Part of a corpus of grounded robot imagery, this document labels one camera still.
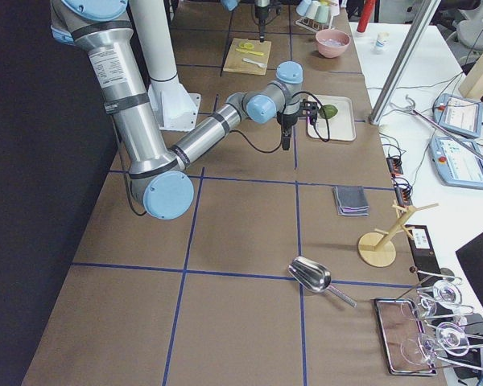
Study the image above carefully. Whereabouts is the metal tray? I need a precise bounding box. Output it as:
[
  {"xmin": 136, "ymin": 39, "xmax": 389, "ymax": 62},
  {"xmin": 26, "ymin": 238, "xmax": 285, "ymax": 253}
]
[{"xmin": 374, "ymin": 298, "xmax": 437, "ymax": 377}]

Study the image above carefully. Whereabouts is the green cup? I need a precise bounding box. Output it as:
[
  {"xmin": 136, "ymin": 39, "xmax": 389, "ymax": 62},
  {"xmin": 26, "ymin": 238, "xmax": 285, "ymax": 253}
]
[{"xmin": 315, "ymin": 3, "xmax": 330, "ymax": 24}]

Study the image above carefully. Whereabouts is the green avocado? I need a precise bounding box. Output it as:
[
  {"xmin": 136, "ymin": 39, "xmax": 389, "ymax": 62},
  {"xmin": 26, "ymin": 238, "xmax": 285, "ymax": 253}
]
[{"xmin": 319, "ymin": 104, "xmax": 338, "ymax": 120}]

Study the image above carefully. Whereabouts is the black box with label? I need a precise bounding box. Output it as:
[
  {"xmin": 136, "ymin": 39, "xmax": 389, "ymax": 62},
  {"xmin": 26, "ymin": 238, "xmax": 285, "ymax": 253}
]
[{"xmin": 407, "ymin": 224, "xmax": 440, "ymax": 273}]

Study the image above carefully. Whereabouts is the cream rabbit tray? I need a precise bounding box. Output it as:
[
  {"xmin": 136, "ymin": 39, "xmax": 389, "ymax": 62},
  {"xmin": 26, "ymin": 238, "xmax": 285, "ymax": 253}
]
[{"xmin": 307, "ymin": 95, "xmax": 357, "ymax": 142}]

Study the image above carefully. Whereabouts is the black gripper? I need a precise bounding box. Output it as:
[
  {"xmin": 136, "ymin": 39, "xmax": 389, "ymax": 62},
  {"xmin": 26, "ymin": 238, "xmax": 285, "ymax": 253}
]
[
  {"xmin": 254, "ymin": 0, "xmax": 270, "ymax": 43},
  {"xmin": 277, "ymin": 99, "xmax": 319, "ymax": 150}
]

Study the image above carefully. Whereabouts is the aluminium frame post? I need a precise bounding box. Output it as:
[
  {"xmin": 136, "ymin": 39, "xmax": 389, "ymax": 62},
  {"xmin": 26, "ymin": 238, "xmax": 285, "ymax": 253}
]
[{"xmin": 369, "ymin": 0, "xmax": 441, "ymax": 125}]

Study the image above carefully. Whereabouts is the yellow plastic knife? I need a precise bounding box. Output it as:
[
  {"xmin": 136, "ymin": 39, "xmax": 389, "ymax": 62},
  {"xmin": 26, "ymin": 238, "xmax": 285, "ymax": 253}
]
[{"xmin": 235, "ymin": 47, "xmax": 265, "ymax": 56}]

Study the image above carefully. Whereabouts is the teach pendant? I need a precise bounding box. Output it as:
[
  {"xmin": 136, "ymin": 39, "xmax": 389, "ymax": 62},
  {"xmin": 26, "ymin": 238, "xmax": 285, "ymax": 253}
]
[
  {"xmin": 429, "ymin": 137, "xmax": 483, "ymax": 190},
  {"xmin": 433, "ymin": 93, "xmax": 483, "ymax": 139}
]

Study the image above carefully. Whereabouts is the grabber reacher tool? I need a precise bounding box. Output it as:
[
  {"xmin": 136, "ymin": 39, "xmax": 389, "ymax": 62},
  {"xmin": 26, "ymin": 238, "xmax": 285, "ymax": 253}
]
[{"xmin": 404, "ymin": 94, "xmax": 483, "ymax": 170}]

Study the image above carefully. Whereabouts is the wooden mug tree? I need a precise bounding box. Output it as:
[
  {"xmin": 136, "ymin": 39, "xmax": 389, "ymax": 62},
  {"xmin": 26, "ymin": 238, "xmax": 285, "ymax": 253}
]
[{"xmin": 357, "ymin": 200, "xmax": 439, "ymax": 268}]

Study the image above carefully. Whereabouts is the wine glass near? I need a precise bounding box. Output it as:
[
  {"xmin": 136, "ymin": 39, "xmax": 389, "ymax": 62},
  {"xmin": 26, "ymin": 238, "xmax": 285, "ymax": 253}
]
[{"xmin": 399, "ymin": 322, "xmax": 483, "ymax": 365}]

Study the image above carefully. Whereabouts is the wine glass far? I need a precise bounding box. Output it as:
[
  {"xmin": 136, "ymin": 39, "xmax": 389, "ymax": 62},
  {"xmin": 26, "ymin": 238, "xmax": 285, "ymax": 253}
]
[{"xmin": 401, "ymin": 279, "xmax": 474, "ymax": 321}]

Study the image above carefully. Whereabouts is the bamboo cutting board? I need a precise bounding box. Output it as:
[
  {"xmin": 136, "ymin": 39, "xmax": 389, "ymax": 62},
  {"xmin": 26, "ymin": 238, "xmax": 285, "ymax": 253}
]
[{"xmin": 223, "ymin": 38, "xmax": 271, "ymax": 76}]

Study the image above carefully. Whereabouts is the white cup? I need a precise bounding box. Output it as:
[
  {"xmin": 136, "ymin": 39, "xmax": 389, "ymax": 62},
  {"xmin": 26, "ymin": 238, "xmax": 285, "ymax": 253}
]
[{"xmin": 305, "ymin": 0, "xmax": 320, "ymax": 19}]

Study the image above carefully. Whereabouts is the light blue cup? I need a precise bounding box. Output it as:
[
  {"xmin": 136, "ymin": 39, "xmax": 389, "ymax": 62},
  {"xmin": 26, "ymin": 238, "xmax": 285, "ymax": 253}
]
[{"xmin": 296, "ymin": 0, "xmax": 312, "ymax": 16}]

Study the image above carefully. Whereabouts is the pink bowl with ice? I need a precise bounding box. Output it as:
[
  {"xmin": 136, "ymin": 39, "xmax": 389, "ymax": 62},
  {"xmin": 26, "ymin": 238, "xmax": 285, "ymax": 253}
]
[{"xmin": 315, "ymin": 29, "xmax": 351, "ymax": 59}]

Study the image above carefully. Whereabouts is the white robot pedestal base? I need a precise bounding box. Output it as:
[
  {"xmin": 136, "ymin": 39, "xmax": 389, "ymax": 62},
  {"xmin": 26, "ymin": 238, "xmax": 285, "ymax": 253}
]
[{"xmin": 129, "ymin": 0, "xmax": 201, "ymax": 132}]

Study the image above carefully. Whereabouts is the upper teach pendant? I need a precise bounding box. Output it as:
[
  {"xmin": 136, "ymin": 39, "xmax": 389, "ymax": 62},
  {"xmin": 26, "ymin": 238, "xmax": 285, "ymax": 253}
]
[{"xmin": 433, "ymin": 93, "xmax": 483, "ymax": 139}]

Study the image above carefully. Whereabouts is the red bottle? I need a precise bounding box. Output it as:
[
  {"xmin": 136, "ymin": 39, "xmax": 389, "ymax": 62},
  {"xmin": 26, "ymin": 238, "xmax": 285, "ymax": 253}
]
[{"xmin": 357, "ymin": 0, "xmax": 378, "ymax": 33}]

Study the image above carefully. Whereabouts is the white plastic spoon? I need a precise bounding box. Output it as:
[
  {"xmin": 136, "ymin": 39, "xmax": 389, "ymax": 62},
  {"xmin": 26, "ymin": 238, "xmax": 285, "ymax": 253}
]
[{"xmin": 242, "ymin": 57, "xmax": 266, "ymax": 68}]

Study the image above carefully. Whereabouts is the wine glass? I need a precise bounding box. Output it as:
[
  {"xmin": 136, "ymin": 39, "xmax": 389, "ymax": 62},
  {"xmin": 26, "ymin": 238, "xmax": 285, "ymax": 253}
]
[
  {"xmin": 399, "ymin": 322, "xmax": 483, "ymax": 365},
  {"xmin": 401, "ymin": 279, "xmax": 474, "ymax": 321}
]

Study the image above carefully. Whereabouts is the lower teach pendant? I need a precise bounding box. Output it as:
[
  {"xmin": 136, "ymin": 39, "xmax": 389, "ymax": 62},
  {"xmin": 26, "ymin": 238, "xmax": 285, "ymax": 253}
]
[{"xmin": 429, "ymin": 137, "xmax": 483, "ymax": 190}]

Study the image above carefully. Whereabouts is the metal scoop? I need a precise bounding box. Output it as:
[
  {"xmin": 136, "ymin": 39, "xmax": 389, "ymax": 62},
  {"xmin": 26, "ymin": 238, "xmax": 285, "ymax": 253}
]
[{"xmin": 288, "ymin": 256, "xmax": 357, "ymax": 308}]

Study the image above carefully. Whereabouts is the grey folded cloth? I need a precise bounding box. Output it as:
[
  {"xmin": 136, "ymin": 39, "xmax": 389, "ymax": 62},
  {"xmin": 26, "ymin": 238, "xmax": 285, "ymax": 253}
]
[{"xmin": 333, "ymin": 185, "xmax": 369, "ymax": 216}]

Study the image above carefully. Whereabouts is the white wire cup rack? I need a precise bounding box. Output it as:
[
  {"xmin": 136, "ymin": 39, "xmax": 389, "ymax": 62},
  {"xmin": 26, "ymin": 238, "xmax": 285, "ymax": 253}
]
[{"xmin": 295, "ymin": 17, "xmax": 334, "ymax": 33}]

